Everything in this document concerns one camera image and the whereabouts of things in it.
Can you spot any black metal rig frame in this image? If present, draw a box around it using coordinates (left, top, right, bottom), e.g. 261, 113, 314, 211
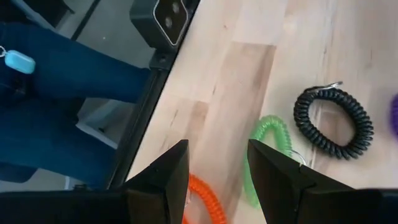
105, 49, 189, 191

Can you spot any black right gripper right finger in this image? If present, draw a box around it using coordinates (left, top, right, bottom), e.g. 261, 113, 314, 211
247, 139, 355, 224

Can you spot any red coil keychain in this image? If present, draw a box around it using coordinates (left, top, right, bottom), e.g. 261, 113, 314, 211
181, 173, 228, 224

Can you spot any table-level camera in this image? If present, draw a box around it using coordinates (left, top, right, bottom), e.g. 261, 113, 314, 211
129, 0, 200, 53

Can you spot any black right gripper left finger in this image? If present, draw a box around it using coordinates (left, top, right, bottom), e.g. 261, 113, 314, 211
124, 139, 190, 224

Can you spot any person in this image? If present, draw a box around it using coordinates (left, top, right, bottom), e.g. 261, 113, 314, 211
0, 21, 152, 189

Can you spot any green coil keychain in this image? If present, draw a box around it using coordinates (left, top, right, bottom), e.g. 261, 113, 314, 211
242, 114, 308, 209

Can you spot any light blue key fob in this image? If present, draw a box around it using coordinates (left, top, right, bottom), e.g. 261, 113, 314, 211
0, 45, 37, 75

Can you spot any black coil keychain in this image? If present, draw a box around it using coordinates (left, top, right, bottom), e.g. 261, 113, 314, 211
293, 81, 375, 161

